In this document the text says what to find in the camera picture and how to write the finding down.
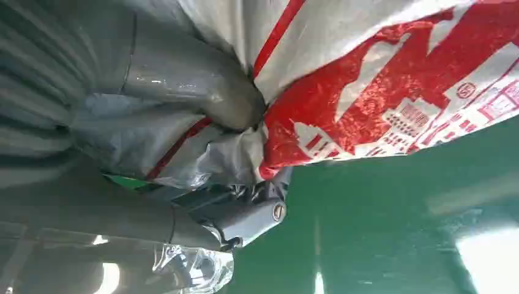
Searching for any clear plastic wrapped parcel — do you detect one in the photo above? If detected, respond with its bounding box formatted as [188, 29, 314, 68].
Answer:
[151, 243, 235, 294]

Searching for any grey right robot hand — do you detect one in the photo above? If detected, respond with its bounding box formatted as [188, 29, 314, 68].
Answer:
[0, 0, 294, 252]

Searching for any ribbed grey right arm sleeve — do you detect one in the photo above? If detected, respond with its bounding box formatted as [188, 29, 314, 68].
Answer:
[0, 0, 96, 189]

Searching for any green crate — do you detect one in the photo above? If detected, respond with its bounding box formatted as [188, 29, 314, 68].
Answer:
[103, 116, 519, 294]

